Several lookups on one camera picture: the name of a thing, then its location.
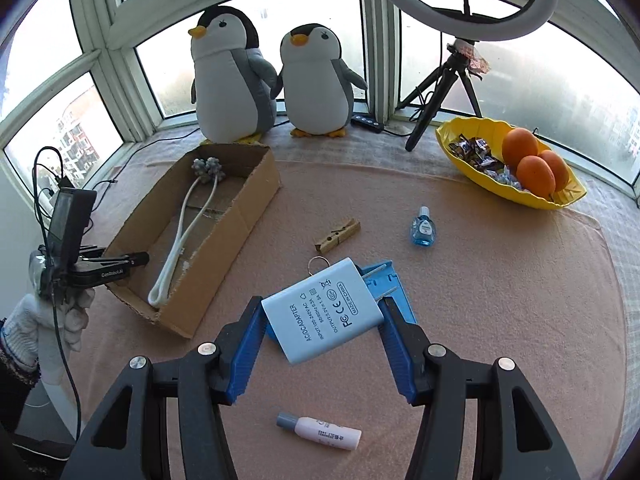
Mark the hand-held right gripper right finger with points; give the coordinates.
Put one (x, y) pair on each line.
(400, 355)

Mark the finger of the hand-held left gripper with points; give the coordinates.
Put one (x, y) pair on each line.
(127, 259)
(92, 251)

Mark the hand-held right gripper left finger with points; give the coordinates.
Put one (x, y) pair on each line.
(245, 355)

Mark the blue plastic tray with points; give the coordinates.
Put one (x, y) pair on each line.
(402, 305)

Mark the light blue power adapter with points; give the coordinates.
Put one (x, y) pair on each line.
(320, 310)

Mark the cardboard box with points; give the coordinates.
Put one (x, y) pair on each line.
(220, 240)

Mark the white bottle with grey cap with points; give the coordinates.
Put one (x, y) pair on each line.
(325, 432)

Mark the blue eye drop bottle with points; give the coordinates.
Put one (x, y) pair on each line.
(423, 230)

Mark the person's left forearm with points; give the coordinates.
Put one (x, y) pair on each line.
(12, 375)

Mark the person's left hand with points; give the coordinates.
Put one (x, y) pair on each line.
(22, 325)

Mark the white neck massager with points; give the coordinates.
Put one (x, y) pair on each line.
(172, 255)

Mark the wooden clothespin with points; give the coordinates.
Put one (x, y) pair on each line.
(337, 236)

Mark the yellow leaf-shaped bowl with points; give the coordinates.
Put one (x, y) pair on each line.
(480, 180)

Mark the large penguin plush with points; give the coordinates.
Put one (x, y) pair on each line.
(225, 85)

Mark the pile of wrapped candies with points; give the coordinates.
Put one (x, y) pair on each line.
(475, 155)

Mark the orange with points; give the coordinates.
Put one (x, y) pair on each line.
(520, 146)
(561, 170)
(535, 176)

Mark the black power strip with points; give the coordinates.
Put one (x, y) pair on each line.
(367, 122)

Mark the small penguin plush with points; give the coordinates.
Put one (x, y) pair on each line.
(315, 90)

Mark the black tripod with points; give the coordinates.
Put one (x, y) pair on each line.
(440, 95)

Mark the white window frame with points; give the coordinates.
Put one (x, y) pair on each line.
(125, 75)

